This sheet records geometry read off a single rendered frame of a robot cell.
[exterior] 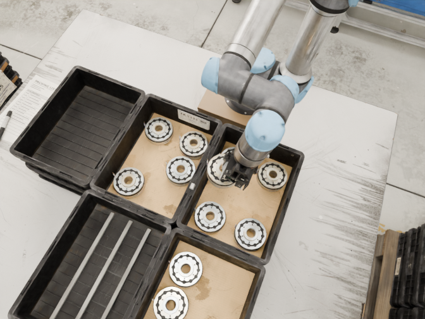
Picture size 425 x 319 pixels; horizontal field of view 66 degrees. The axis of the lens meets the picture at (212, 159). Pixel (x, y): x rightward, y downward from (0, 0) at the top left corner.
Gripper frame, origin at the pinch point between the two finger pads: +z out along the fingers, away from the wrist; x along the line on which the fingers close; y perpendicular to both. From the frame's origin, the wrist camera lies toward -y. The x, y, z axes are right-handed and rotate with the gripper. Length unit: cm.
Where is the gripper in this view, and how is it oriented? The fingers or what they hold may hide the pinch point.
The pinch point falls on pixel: (234, 173)
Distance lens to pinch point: 99.6
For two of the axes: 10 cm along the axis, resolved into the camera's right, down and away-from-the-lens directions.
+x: 9.1, 4.2, -0.1
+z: -1.6, 3.6, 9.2
